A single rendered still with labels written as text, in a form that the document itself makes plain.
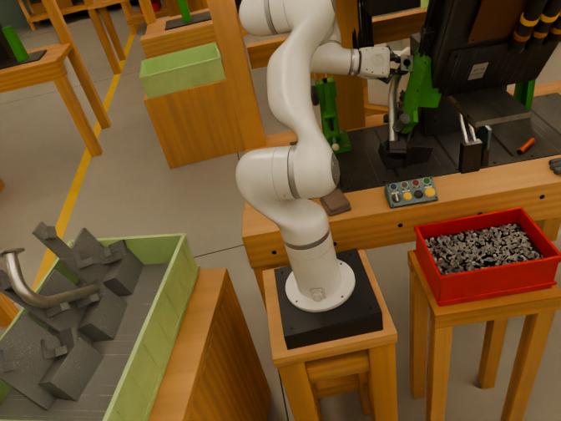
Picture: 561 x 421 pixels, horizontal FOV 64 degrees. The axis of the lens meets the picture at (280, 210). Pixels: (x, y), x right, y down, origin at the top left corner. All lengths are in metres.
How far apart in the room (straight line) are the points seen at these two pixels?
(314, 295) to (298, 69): 0.55
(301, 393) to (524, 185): 0.93
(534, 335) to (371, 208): 0.59
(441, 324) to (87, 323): 0.97
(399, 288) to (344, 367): 1.18
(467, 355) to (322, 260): 1.23
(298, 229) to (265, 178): 0.15
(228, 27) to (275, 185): 0.92
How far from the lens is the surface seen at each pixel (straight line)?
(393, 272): 2.49
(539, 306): 1.40
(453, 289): 1.27
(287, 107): 0.99
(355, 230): 1.47
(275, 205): 1.01
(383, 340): 1.20
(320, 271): 1.11
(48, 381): 1.30
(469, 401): 2.09
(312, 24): 1.06
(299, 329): 1.14
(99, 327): 1.37
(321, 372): 1.29
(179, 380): 1.30
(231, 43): 1.78
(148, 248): 1.52
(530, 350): 1.57
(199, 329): 1.38
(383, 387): 1.39
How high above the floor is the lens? 1.81
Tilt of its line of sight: 37 degrees down
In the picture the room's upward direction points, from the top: 13 degrees counter-clockwise
